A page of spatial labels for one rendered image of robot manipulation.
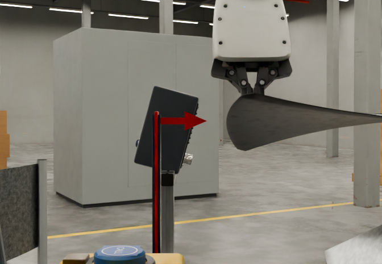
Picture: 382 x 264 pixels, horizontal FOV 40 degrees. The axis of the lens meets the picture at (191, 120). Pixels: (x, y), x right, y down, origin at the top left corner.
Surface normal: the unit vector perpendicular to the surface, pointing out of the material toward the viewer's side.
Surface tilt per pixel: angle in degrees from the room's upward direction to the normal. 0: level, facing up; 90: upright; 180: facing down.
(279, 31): 72
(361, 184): 90
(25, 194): 90
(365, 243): 55
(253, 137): 157
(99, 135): 90
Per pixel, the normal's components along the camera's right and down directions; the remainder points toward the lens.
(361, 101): -0.88, 0.00
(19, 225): 0.97, 0.00
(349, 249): -0.67, -0.56
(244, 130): 0.04, 0.94
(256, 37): 0.00, -0.31
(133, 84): 0.48, 0.01
